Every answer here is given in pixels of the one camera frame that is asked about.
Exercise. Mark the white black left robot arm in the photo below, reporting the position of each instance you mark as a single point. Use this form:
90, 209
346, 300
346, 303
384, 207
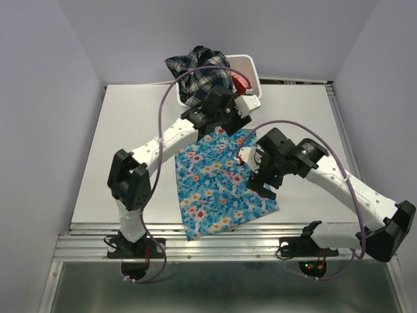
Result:
130, 174

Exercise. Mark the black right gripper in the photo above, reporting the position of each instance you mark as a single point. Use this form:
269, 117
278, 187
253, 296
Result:
256, 181

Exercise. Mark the aluminium table frame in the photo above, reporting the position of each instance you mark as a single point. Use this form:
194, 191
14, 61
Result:
234, 271

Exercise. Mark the white plastic bin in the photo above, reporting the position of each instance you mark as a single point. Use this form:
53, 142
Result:
244, 64

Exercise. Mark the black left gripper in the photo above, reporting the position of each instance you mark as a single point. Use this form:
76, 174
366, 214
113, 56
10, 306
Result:
238, 121

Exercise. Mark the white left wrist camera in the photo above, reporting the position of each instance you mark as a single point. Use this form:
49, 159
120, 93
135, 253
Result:
246, 104

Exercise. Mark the pink orange skirt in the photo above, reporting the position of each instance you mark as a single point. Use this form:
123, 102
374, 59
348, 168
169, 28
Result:
241, 77

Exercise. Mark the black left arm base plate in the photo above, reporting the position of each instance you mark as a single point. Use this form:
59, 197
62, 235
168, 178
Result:
120, 248

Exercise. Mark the navy plaid skirt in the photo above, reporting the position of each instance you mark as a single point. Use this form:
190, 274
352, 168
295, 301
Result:
194, 88

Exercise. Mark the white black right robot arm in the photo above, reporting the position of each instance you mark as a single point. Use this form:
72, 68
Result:
382, 223

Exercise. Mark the red polka dot skirt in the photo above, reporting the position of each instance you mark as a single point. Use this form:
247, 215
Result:
240, 85

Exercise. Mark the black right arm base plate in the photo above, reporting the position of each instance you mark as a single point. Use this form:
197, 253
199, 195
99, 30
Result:
300, 247

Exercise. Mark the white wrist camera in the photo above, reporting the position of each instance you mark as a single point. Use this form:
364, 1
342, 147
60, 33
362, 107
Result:
246, 104
250, 157

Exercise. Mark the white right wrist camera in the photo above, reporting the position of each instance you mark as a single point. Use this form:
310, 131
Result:
250, 157

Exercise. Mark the blue floral skirt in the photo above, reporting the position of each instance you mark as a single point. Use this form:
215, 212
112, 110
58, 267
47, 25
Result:
212, 188

